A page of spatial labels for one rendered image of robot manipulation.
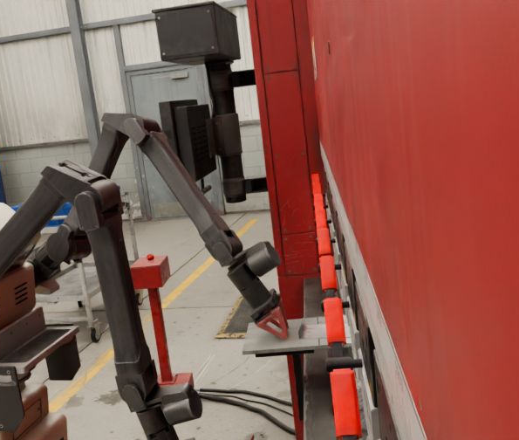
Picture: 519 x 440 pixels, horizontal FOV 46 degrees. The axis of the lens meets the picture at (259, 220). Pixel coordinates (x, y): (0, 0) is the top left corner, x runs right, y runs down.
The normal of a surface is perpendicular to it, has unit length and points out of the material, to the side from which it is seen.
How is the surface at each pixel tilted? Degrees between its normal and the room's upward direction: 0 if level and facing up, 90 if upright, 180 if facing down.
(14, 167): 90
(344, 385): 39
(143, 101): 90
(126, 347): 85
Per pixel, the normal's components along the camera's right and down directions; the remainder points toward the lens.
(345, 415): -0.14, -0.63
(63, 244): -0.38, 0.03
